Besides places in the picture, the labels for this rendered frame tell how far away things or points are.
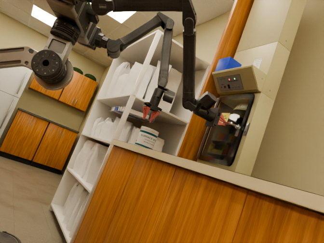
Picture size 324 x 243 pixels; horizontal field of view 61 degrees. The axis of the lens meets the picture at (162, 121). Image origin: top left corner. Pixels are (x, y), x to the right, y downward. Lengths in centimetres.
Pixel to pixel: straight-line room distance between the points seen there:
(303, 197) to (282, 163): 101
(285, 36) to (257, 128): 53
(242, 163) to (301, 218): 65
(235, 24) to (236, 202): 129
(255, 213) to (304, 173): 83
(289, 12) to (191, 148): 94
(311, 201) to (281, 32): 108
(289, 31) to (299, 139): 62
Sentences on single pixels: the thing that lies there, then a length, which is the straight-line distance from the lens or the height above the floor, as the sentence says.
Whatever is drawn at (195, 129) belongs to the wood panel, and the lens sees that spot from 170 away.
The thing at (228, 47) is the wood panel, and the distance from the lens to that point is 191.
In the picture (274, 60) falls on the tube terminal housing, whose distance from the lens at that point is 162.
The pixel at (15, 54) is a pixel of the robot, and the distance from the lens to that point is 168.
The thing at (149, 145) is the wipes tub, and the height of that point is 98.
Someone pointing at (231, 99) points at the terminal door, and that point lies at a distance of 162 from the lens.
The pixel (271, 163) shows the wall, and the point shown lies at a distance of 187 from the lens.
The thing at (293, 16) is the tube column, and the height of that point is 190.
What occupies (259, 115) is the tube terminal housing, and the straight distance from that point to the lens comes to 152.
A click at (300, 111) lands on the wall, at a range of 191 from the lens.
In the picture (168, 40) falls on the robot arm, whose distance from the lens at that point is 179.
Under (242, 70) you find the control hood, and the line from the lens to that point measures 154.
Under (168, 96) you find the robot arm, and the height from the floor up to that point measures 127.
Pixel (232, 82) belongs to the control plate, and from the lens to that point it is 162.
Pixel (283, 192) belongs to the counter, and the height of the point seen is 92.
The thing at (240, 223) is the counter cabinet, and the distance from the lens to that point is 98.
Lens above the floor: 86
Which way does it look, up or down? 9 degrees up
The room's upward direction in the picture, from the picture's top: 21 degrees clockwise
